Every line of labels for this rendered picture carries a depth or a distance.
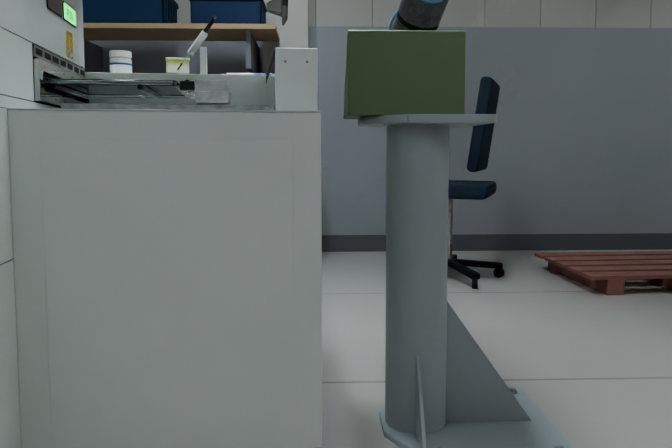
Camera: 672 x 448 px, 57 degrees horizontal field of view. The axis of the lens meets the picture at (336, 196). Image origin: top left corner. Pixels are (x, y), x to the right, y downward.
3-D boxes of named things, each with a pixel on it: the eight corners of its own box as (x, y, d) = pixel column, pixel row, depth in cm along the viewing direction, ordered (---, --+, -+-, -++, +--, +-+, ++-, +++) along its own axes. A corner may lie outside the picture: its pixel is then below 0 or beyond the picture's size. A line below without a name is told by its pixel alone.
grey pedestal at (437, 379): (520, 391, 188) (526, 121, 182) (583, 465, 144) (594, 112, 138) (354, 394, 186) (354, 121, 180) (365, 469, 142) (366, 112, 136)
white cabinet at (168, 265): (23, 507, 128) (6, 110, 121) (118, 354, 223) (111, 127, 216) (329, 483, 137) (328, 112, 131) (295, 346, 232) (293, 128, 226)
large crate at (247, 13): (266, 35, 400) (266, 8, 399) (262, 25, 367) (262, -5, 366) (199, 34, 398) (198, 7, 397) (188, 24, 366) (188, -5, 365)
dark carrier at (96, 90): (19, 82, 143) (19, 79, 143) (62, 95, 177) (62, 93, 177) (171, 84, 148) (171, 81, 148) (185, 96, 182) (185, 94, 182)
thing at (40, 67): (32, 100, 138) (31, 57, 137) (83, 112, 181) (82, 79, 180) (41, 100, 138) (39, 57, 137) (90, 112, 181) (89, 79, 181)
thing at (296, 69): (275, 111, 135) (274, 47, 134) (266, 122, 189) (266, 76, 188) (317, 112, 136) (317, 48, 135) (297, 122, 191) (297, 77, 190)
